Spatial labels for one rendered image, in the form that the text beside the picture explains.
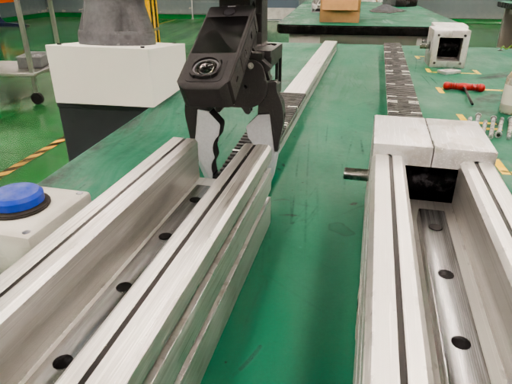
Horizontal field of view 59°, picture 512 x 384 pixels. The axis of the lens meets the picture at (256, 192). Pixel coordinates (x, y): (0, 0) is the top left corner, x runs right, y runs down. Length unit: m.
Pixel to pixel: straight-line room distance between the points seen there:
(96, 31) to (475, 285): 0.80
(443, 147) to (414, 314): 0.21
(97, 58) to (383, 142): 0.62
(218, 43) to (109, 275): 0.21
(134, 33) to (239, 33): 0.55
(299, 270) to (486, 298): 0.15
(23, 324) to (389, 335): 0.17
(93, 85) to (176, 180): 0.55
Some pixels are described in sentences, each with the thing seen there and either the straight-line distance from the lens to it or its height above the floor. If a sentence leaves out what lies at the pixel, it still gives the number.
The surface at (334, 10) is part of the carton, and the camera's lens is 2.47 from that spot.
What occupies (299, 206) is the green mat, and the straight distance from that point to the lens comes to 0.49.
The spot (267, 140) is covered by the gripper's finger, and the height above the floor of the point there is 0.85.
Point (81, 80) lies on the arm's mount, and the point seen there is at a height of 0.83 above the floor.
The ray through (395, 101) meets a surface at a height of 0.81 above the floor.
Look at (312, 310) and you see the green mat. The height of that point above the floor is 0.78.
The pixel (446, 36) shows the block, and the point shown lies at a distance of 1.33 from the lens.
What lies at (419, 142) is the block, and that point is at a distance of 0.42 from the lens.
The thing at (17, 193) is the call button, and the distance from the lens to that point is 0.40.
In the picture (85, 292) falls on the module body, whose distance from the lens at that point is 0.30.
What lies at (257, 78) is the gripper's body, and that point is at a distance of 0.44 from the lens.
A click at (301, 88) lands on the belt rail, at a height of 0.81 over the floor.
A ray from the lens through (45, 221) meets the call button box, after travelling 0.37.
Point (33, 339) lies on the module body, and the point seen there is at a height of 0.84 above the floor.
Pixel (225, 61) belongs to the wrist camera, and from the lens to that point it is 0.38.
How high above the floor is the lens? 1.01
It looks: 26 degrees down
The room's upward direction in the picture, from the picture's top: straight up
